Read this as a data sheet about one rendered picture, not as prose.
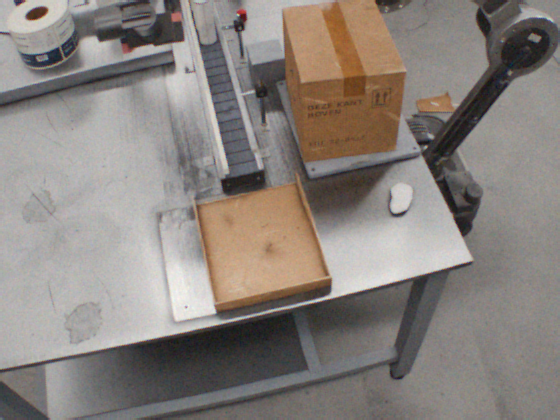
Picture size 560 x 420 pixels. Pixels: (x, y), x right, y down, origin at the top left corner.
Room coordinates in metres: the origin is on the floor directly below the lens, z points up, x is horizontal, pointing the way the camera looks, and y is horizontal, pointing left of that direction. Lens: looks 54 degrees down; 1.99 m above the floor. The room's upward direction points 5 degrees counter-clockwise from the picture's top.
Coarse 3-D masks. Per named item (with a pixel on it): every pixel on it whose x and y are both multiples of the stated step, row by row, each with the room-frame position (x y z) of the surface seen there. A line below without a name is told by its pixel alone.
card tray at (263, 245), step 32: (256, 192) 0.91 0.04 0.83; (288, 192) 0.90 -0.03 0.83; (224, 224) 0.82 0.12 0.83; (256, 224) 0.81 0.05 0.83; (288, 224) 0.80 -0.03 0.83; (224, 256) 0.73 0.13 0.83; (256, 256) 0.72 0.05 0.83; (288, 256) 0.72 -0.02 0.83; (320, 256) 0.71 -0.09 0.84; (224, 288) 0.65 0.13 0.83; (256, 288) 0.64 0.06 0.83; (288, 288) 0.62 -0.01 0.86; (320, 288) 0.63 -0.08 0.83
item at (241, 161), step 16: (192, 16) 1.62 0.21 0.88; (208, 48) 1.44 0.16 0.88; (208, 64) 1.36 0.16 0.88; (224, 64) 1.35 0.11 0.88; (208, 80) 1.29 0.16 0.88; (224, 80) 1.28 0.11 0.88; (224, 96) 1.21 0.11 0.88; (224, 112) 1.15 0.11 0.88; (240, 112) 1.14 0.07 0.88; (224, 128) 1.09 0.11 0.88; (240, 128) 1.09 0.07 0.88; (224, 144) 1.03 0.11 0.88; (240, 144) 1.03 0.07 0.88; (240, 160) 0.98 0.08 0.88
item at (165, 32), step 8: (160, 16) 1.08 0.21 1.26; (168, 16) 1.08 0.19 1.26; (160, 24) 1.04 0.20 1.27; (168, 24) 1.07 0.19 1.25; (128, 32) 1.06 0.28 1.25; (160, 32) 1.04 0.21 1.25; (168, 32) 1.05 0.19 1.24; (128, 40) 1.04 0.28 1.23; (136, 40) 1.04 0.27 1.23; (144, 40) 1.03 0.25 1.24; (152, 40) 1.03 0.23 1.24; (160, 40) 1.04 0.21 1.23; (168, 40) 1.04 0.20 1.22
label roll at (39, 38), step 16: (32, 0) 1.63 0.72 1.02; (48, 0) 1.61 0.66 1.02; (64, 0) 1.60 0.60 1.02; (16, 16) 1.55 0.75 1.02; (32, 16) 1.57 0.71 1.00; (48, 16) 1.52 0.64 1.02; (64, 16) 1.52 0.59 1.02; (16, 32) 1.46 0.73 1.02; (32, 32) 1.45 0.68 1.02; (48, 32) 1.46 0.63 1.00; (64, 32) 1.50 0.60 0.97; (32, 48) 1.45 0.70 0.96; (48, 48) 1.46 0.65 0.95; (64, 48) 1.48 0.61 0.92; (32, 64) 1.46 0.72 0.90; (48, 64) 1.45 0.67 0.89
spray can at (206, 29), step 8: (200, 0) 1.46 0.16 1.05; (208, 0) 1.46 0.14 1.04; (200, 8) 1.45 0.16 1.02; (208, 8) 1.46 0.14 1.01; (200, 16) 1.45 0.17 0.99; (208, 16) 1.45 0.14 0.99; (200, 24) 1.45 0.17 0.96; (208, 24) 1.45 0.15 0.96; (200, 32) 1.46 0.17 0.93; (208, 32) 1.45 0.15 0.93; (200, 40) 1.46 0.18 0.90; (208, 40) 1.45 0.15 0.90; (216, 40) 1.47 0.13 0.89
